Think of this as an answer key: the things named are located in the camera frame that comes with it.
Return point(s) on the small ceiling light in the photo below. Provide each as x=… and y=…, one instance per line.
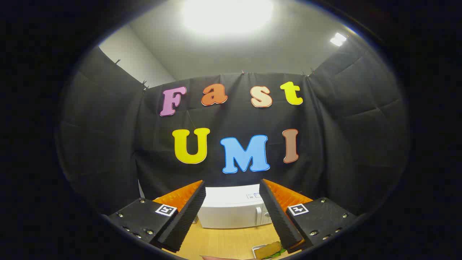
x=338, y=39

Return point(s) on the large ceiling light panel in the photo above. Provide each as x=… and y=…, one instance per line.
x=227, y=16

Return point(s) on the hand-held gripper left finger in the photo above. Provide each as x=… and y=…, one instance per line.
x=186, y=220

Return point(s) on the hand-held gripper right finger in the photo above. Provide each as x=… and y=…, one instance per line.
x=279, y=216

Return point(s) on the brown bread lettuce sandwich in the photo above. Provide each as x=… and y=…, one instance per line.
x=269, y=249

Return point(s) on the white microwave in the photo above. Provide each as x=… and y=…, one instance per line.
x=227, y=209

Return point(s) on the white rectangular dish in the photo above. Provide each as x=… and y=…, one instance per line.
x=255, y=251

